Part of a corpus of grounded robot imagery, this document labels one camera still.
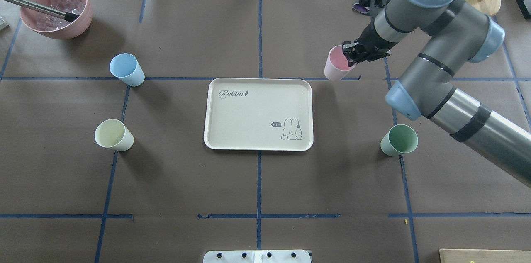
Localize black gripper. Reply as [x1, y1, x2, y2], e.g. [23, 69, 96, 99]
[341, 27, 391, 68]

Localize pink plastic cup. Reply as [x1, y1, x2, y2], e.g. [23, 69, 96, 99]
[324, 45, 356, 81]

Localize cream plastic cup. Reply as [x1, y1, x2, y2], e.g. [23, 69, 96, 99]
[94, 119, 134, 151]

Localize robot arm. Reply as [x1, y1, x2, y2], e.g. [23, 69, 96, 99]
[342, 0, 531, 187]

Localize cream rabbit serving tray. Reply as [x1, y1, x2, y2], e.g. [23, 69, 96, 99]
[203, 78, 314, 151]

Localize green plastic cup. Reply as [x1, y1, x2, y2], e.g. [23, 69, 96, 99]
[380, 124, 419, 156]

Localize wooden cutting board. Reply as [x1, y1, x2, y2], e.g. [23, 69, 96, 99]
[439, 248, 531, 263]

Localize blue plastic cup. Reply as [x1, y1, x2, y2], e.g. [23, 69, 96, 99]
[109, 53, 145, 87]

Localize metal tongs black tip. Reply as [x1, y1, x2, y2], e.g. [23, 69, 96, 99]
[3, 0, 80, 22]

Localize pink bowl with ice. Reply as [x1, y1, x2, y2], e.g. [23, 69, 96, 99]
[20, 0, 93, 39]

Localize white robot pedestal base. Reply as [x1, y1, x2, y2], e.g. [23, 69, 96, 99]
[203, 249, 313, 263]

